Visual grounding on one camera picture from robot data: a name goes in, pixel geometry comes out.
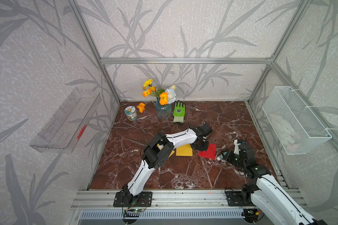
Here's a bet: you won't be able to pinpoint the red envelope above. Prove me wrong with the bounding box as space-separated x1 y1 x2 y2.
198 143 217 160

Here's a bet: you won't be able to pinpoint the yellow envelope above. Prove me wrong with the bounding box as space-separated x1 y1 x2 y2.
176 144 192 157
157 143 174 159

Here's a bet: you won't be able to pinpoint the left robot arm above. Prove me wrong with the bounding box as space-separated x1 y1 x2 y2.
123 123 212 201

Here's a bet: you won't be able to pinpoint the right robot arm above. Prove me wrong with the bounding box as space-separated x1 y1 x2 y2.
217 142 326 225

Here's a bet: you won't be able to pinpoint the tilted yellow envelope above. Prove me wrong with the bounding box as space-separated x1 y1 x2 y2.
157 143 174 159

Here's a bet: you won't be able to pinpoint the green work glove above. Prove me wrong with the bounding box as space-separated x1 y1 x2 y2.
173 101 186 124

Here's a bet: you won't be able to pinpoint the blue glass vase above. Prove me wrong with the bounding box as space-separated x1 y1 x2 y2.
155 98 172 119

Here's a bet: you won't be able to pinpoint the white cloth in basket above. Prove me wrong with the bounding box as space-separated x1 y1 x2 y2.
269 113 295 146

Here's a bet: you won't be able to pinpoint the orange yellow artificial flowers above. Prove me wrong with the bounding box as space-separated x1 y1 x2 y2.
142 79 176 105

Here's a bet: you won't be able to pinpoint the small printed tin can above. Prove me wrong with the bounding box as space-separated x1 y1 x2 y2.
124 106 138 121

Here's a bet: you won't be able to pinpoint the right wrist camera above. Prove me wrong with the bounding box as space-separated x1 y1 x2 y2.
234 139 246 155

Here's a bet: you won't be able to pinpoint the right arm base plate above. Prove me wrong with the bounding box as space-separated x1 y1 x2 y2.
224 189 254 207

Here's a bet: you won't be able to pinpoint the white wire mesh basket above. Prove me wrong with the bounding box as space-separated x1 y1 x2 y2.
262 86 332 155

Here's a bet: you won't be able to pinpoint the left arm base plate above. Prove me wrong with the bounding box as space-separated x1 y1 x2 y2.
113 191 153 208

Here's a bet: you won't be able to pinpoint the aluminium front rail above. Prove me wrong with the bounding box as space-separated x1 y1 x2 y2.
70 189 308 211

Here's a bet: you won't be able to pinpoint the clear plastic wall tray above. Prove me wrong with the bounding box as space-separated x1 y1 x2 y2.
29 88 102 153

